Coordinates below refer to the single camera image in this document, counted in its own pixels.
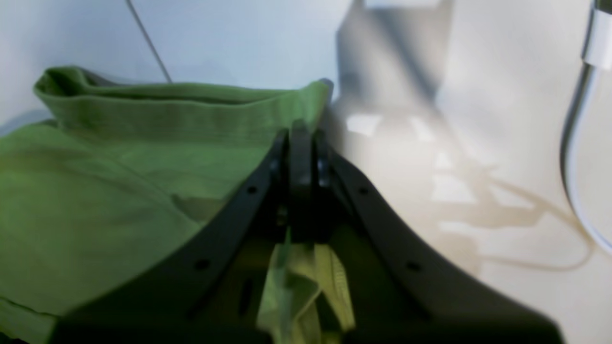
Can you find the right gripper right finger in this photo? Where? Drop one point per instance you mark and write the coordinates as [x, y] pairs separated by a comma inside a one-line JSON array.
[[401, 291]]

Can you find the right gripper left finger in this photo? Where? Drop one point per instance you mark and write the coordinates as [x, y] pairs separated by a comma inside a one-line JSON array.
[[210, 289]]

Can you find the green t-shirt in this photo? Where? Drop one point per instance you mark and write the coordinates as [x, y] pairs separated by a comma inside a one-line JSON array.
[[120, 177]]

